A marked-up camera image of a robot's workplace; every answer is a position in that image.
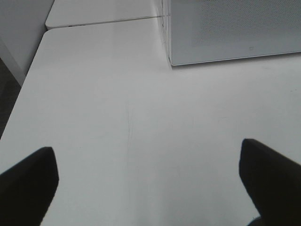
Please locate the white microwave door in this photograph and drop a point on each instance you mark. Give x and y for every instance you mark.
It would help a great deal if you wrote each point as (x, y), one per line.
(201, 31)

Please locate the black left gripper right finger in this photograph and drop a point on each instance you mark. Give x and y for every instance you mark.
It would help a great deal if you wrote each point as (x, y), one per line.
(273, 183)

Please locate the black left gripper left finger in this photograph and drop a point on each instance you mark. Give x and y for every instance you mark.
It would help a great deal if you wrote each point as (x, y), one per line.
(28, 188)

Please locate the white microwave oven body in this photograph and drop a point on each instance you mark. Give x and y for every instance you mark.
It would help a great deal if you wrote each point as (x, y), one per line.
(161, 10)

